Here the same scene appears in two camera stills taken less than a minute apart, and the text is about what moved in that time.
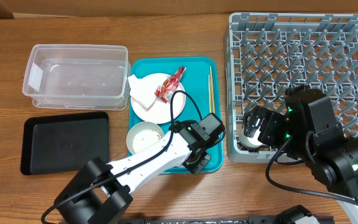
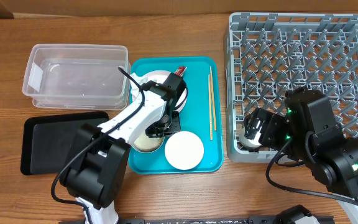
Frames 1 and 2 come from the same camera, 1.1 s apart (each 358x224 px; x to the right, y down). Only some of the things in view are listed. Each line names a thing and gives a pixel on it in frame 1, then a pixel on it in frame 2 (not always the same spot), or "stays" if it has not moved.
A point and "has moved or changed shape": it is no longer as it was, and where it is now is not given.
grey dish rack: [268, 55] stays
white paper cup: [249, 142] stays
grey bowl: [139, 128] has moved or changed shape
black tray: [63, 144] stays
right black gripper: [271, 119] stays
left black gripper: [199, 165] to [154, 130]
